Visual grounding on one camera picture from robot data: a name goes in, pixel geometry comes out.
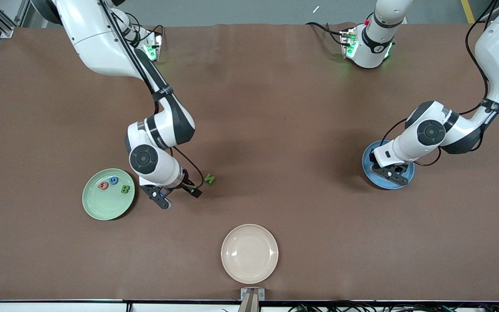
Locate black left arm base cable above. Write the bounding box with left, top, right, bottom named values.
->
left=305, top=21, right=346, bottom=47

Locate light green plate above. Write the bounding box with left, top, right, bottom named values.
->
left=82, top=168, right=136, bottom=221

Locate black right arm base cable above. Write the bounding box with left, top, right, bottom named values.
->
left=139, top=24, right=165, bottom=49

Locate aluminium frame profile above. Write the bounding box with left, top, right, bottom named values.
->
left=0, top=0, right=31, bottom=39

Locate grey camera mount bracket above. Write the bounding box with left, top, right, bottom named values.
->
left=240, top=287, right=266, bottom=312

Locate brown table mat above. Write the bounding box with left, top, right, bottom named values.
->
left=0, top=23, right=499, bottom=302

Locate blue plate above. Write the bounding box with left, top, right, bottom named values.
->
left=361, top=140, right=415, bottom=190

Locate black arm base cable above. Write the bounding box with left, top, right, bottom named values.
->
left=139, top=24, right=165, bottom=49
left=305, top=21, right=346, bottom=47

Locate beige plate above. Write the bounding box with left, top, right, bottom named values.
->
left=220, top=224, right=279, bottom=285

